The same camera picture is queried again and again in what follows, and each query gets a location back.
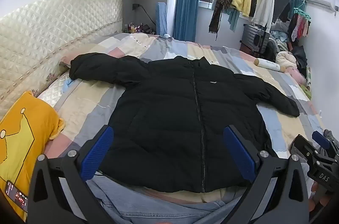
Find group of cosmetic bottles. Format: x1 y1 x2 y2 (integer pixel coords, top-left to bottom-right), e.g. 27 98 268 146
122 23 157 35

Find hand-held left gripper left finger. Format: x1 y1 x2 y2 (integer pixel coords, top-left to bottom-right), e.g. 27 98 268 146
27 125 114 224

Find blue curtain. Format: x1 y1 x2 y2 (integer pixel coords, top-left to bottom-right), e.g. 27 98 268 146
173 0 200 42

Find white hoodie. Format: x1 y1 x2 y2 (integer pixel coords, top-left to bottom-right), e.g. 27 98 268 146
251 0 276 32

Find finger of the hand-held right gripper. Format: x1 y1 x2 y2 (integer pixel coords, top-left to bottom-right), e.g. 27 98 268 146
291 134 318 161
312 131 331 153

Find grey suitcase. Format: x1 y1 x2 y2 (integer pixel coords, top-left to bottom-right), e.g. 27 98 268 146
240 24 271 58

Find person's right hand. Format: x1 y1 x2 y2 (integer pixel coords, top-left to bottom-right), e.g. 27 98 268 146
309 182 329 216

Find person's blue jeans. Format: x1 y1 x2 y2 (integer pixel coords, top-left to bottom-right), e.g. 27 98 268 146
87 174 255 224

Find pile of mixed clothes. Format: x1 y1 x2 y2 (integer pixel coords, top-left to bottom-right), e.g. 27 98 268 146
265 28 310 87

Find green clip hanger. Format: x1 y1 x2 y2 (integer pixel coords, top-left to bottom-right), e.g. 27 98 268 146
293 0 312 19

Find pale quilted satin pillow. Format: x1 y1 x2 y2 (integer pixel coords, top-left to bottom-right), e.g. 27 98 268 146
40 73 78 108

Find black puffer jacket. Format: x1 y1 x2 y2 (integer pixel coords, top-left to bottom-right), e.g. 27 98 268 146
69 53 300 193

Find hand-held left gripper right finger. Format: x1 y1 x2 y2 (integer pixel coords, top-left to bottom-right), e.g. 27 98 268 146
223 125 310 224

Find pastel patchwork bed quilt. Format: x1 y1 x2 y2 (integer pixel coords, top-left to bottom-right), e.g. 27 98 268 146
40 33 325 203

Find white cylinder bottle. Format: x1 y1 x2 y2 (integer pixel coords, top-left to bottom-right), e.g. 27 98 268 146
254 58 287 73

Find yellow cartoon pillow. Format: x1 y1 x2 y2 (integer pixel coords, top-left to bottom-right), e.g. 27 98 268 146
0 91 65 223

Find black power cable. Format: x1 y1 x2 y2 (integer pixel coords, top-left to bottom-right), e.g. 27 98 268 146
138 5 157 29

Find cream quilted headboard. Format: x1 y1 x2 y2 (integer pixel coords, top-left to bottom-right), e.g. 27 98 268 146
0 0 124 121

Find hanging red and pink socks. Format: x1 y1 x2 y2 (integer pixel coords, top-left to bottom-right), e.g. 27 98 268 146
287 13 312 42

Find blue folded mat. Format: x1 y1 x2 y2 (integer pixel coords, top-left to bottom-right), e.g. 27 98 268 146
156 1 169 36

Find white air conditioner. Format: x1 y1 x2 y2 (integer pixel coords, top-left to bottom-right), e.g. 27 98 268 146
304 0 339 13

